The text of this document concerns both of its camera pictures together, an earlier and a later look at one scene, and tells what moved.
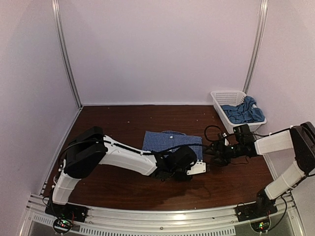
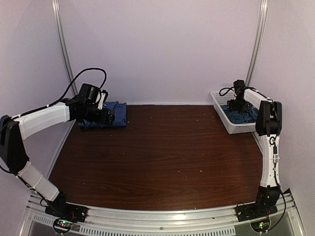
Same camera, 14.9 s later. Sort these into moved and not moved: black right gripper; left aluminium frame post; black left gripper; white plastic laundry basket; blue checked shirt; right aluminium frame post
Moved: blue checked shirt; black left gripper; black right gripper
Not moved: right aluminium frame post; white plastic laundry basket; left aluminium frame post
